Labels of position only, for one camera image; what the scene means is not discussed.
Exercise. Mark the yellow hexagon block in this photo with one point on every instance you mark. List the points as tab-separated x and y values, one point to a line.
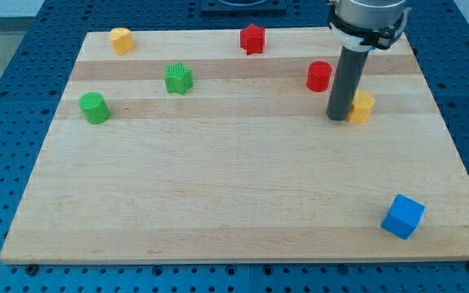
361	108

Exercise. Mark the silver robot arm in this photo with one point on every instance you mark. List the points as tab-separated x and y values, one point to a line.
360	25

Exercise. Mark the wooden board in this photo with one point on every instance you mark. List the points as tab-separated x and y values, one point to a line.
243	168

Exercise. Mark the green star block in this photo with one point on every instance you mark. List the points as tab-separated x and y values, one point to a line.
178	78

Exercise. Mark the red star block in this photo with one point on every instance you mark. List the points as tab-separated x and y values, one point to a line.
252	39

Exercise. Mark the red cylinder block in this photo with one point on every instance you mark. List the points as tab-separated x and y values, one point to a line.
318	76

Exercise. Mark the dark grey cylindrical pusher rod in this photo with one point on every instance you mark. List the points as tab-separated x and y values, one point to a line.
347	77

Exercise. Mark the green cylinder block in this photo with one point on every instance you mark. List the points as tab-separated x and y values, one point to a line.
94	108

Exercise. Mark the yellow heart block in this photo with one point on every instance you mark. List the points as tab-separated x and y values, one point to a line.
121	40

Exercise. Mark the blue cube block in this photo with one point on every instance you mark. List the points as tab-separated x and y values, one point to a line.
403	217

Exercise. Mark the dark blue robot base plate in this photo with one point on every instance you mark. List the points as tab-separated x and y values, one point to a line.
242	6

